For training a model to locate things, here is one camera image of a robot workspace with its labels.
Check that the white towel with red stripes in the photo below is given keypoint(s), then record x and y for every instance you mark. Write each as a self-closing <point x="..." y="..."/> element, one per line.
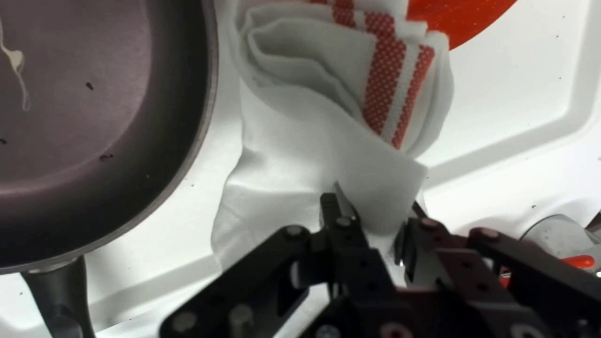
<point x="302" y="151"/>

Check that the small silver metal pot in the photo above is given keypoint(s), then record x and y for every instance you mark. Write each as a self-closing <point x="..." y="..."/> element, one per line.
<point x="552" y="232"/>

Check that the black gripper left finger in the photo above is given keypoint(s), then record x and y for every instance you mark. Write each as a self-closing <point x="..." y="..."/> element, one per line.
<point x="345" y="251"/>

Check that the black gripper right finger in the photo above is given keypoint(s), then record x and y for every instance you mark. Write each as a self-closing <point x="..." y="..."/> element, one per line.
<point x="452" y="264"/>

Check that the red plate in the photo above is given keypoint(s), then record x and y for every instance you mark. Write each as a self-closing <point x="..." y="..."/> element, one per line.
<point x="458" y="20"/>

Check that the black frying pan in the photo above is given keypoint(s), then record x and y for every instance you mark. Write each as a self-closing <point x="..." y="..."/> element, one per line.
<point x="95" y="114"/>

